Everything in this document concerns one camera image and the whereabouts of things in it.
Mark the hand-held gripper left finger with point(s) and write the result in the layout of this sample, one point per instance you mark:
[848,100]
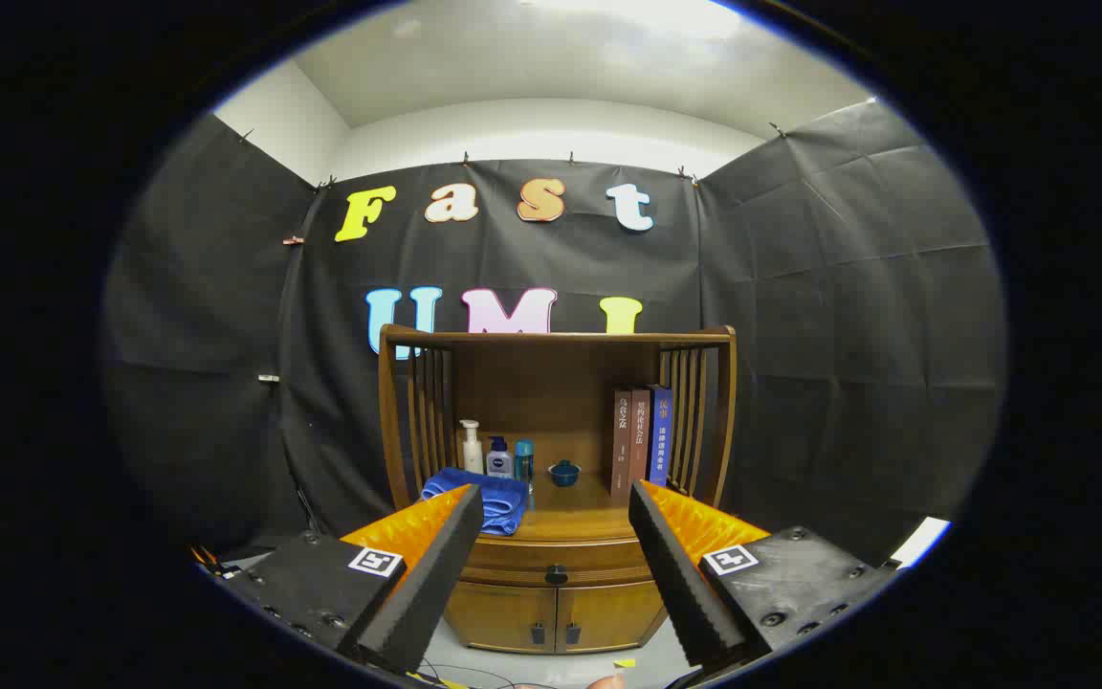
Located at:
[436,574]

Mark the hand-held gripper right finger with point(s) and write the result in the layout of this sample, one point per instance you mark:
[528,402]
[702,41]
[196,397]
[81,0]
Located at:
[675,574]

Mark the wooden cabinet door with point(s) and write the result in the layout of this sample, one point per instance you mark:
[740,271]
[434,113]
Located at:
[503,617]
[608,612]

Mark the wooden countertop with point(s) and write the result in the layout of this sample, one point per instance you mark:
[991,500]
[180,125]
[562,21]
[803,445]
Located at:
[570,517]

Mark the brown wooden cabinet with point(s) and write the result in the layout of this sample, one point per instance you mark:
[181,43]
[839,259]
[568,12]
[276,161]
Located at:
[551,383]

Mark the folded blue towel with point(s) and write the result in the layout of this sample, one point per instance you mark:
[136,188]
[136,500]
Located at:
[498,502]

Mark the white pump bottle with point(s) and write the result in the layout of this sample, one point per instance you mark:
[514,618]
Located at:
[472,455]

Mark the white bottle with blue cap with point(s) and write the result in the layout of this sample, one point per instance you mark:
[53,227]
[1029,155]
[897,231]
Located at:
[499,465]

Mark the blue book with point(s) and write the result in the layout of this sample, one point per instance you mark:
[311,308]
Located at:
[661,435]

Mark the slim teal bottle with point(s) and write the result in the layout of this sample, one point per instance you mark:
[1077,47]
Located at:
[523,464]

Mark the light brown book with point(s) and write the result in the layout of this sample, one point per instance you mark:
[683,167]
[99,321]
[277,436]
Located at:
[640,435]

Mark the dark brown book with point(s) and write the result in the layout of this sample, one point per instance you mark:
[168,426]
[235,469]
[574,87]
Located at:
[621,440]

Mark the dark blue lidded cup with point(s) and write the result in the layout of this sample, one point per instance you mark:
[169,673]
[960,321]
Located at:
[564,474]

